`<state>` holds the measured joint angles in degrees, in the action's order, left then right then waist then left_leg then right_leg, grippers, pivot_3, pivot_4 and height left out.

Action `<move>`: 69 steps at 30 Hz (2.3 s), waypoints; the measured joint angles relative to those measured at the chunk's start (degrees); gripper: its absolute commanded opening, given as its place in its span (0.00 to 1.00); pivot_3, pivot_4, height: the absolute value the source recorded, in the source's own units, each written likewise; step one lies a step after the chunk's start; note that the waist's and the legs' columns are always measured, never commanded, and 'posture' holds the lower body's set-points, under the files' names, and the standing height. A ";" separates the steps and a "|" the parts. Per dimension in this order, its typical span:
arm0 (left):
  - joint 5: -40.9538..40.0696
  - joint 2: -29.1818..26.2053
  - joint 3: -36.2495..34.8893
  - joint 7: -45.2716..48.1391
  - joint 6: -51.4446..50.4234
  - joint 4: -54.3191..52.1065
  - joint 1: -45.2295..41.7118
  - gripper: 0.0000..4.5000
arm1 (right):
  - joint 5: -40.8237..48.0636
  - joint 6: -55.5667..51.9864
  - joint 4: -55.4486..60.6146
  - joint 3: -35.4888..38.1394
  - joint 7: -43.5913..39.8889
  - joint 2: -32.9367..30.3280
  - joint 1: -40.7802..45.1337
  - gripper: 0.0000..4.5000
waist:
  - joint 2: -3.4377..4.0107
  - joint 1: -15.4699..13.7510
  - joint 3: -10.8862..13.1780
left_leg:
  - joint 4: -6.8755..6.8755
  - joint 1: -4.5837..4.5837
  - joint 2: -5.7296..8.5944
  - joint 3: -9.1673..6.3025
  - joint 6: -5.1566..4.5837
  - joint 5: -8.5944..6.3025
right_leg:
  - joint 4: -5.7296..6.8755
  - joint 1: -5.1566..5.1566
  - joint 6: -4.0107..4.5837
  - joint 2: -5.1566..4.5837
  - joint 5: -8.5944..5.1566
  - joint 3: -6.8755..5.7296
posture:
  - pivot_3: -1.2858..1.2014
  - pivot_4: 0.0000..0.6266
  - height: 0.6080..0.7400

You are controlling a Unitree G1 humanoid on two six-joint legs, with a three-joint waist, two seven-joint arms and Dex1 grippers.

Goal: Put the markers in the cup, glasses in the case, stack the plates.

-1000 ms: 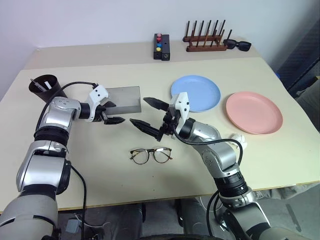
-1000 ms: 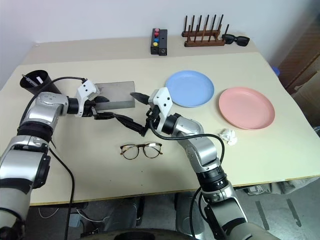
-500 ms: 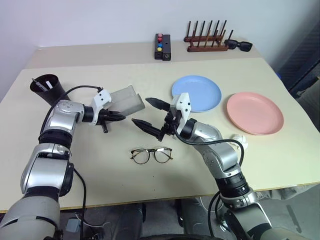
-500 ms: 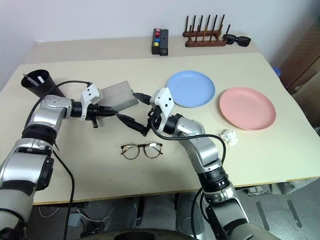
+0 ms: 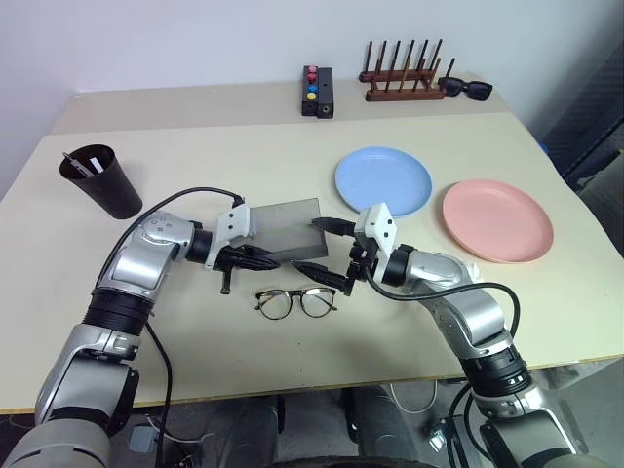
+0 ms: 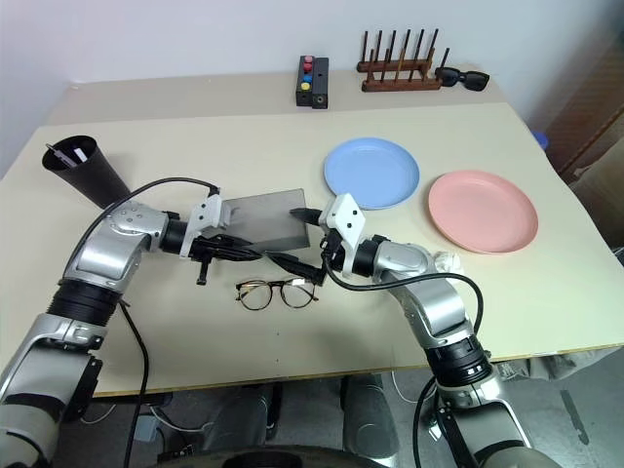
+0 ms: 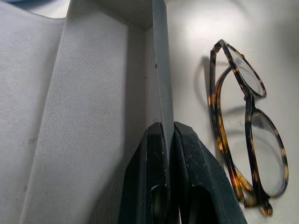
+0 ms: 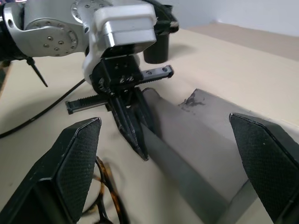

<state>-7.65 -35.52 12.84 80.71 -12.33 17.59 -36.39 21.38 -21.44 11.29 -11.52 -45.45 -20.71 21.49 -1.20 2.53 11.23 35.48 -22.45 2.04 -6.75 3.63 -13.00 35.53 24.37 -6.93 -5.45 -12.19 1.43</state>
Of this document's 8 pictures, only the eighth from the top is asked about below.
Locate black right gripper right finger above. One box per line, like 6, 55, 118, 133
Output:
229, 113, 299, 224

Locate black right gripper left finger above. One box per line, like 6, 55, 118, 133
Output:
0, 117, 103, 224

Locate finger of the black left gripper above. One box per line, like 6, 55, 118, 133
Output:
133, 87, 156, 136
108, 93, 150, 161

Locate grey glasses case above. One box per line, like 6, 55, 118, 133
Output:
139, 87, 299, 224

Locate black cup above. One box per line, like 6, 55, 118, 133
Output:
143, 4, 176, 64

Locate tortoiseshell glasses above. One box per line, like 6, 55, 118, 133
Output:
81, 155, 130, 224

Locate black zip tie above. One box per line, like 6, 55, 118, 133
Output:
25, 57, 49, 88

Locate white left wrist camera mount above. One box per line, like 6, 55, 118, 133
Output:
82, 4, 157, 86

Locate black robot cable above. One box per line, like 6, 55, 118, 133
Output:
0, 78, 86, 139

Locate black braided camera cable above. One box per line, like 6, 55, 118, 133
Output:
149, 0, 180, 35

